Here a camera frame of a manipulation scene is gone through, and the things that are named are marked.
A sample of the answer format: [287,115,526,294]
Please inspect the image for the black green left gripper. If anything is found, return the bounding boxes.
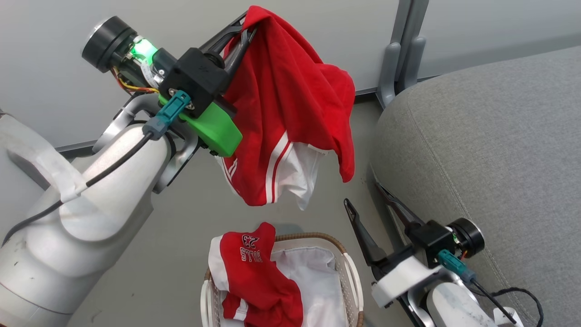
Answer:
[157,12,259,158]

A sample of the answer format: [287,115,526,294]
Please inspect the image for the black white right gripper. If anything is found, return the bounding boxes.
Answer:
[343,181,458,310]

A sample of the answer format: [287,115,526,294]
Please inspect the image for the red shorts with white stripes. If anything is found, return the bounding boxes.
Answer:
[216,5,356,211]

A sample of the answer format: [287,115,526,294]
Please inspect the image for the red basketball jersey number 23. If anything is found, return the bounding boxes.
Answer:
[207,222,304,327]

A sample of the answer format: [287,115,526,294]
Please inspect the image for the grey fabric sofa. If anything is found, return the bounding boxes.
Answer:
[369,45,581,327]

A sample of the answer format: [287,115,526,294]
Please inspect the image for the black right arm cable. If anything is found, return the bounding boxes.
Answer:
[437,248,544,327]

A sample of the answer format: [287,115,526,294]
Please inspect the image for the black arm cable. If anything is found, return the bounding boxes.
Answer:
[1,90,191,248]
[437,248,544,327]

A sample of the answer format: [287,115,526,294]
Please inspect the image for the grey upright partition post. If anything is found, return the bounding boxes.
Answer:
[376,0,430,110]

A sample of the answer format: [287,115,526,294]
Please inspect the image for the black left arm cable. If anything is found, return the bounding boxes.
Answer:
[1,90,191,248]

